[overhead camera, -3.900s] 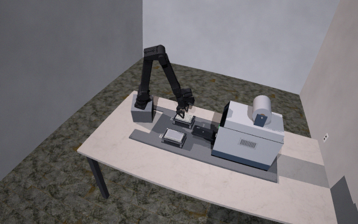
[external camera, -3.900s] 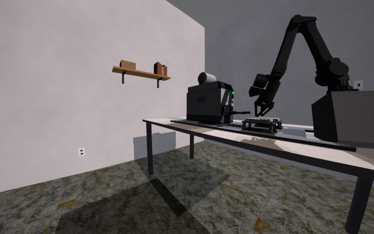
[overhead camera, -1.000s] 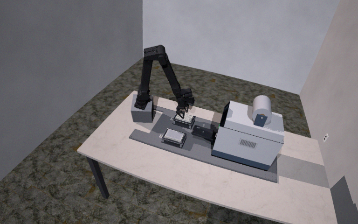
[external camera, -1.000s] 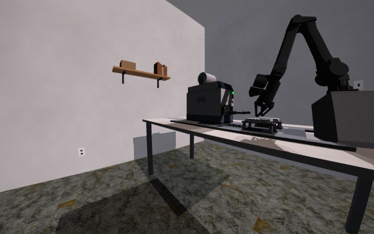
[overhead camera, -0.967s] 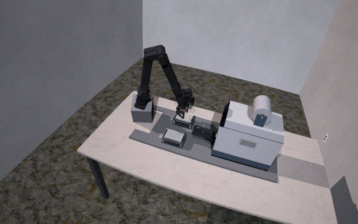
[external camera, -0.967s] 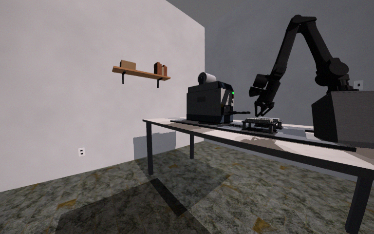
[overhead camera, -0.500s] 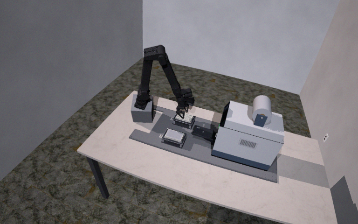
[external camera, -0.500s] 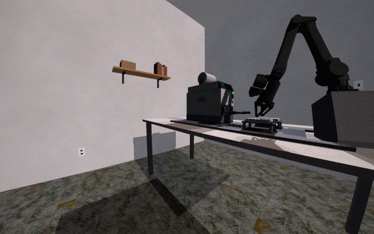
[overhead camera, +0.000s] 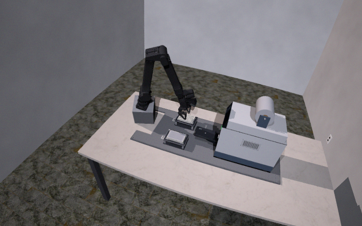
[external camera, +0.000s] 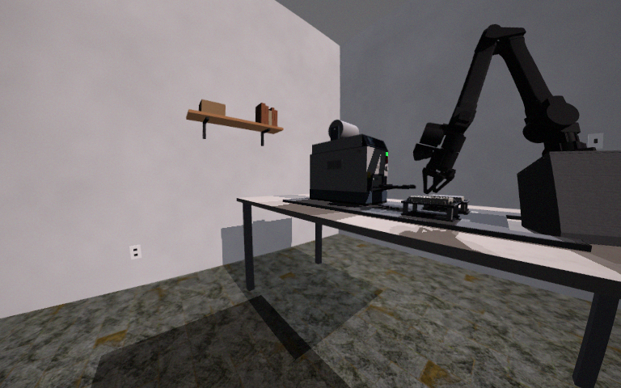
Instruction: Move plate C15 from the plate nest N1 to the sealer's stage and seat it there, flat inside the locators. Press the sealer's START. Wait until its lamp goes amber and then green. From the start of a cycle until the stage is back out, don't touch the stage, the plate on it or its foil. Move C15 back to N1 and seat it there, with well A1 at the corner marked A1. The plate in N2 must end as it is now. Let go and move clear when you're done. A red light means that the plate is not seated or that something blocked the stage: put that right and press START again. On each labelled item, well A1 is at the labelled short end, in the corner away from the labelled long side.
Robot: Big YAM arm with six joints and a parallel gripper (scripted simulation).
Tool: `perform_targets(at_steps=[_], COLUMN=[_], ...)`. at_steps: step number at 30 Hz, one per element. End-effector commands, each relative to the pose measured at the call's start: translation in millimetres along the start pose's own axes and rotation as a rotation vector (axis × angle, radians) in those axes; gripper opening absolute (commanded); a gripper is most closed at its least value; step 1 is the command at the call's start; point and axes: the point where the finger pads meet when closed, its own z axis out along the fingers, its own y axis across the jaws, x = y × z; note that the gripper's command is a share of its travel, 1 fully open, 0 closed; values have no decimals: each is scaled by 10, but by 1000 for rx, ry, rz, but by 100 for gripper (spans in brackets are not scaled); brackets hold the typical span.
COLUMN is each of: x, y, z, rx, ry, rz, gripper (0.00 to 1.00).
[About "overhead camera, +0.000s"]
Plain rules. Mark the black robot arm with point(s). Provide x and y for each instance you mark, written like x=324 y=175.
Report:
x=159 y=53

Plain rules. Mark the white multi-well plate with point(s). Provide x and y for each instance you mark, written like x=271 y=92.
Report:
x=176 y=136

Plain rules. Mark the light grey cylinder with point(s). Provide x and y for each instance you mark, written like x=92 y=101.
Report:
x=265 y=106

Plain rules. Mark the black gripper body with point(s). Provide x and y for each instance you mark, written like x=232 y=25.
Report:
x=181 y=108

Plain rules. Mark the white well plate with black square wells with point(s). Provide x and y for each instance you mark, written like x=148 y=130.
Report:
x=189 y=119

